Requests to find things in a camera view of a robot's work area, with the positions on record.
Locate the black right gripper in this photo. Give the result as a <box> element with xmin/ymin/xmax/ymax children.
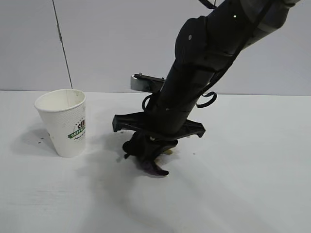
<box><xmin>112</xmin><ymin>62</ymin><xmax>214</xmax><ymax>163</ymax></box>

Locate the dark purple cloth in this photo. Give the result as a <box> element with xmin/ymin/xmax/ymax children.
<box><xmin>122</xmin><ymin>135</ymin><xmax>169</xmax><ymax>177</ymax></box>

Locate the white paper coffee cup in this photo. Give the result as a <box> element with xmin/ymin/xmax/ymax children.
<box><xmin>34</xmin><ymin>89</ymin><xmax>87</xmax><ymax>158</ymax></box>

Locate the black right camera cable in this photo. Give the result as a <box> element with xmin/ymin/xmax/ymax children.
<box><xmin>142</xmin><ymin>93</ymin><xmax>161</xmax><ymax>112</ymax></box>

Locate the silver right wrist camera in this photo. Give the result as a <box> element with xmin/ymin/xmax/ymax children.
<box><xmin>130</xmin><ymin>73</ymin><xmax>168</xmax><ymax>94</ymax></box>

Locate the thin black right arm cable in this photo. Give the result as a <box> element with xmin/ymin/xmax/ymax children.
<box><xmin>196</xmin><ymin>0</ymin><xmax>270</xmax><ymax>109</ymax></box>

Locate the thick black cable bundle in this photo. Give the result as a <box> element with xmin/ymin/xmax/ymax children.
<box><xmin>198</xmin><ymin>0</ymin><xmax>221</xmax><ymax>10</ymax></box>

